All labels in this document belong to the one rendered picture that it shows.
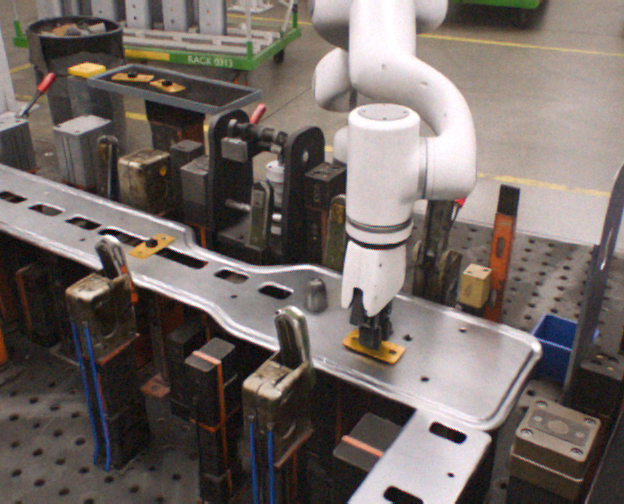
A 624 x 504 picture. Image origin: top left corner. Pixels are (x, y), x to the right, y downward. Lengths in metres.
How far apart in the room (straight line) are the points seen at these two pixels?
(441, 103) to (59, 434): 0.90
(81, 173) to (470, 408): 0.95
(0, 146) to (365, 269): 1.07
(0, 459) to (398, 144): 0.90
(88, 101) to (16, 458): 0.81
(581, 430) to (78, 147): 1.09
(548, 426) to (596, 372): 0.10
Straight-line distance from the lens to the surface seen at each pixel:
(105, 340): 1.18
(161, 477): 1.31
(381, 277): 0.94
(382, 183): 0.87
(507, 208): 1.09
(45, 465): 1.38
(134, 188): 1.48
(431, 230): 1.15
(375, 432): 0.96
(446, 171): 0.88
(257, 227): 1.31
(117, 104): 4.25
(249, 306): 1.14
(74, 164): 1.59
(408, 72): 0.95
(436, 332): 1.10
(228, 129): 1.34
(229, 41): 5.55
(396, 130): 0.85
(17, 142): 1.81
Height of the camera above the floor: 1.64
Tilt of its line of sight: 29 degrees down
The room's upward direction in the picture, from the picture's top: straight up
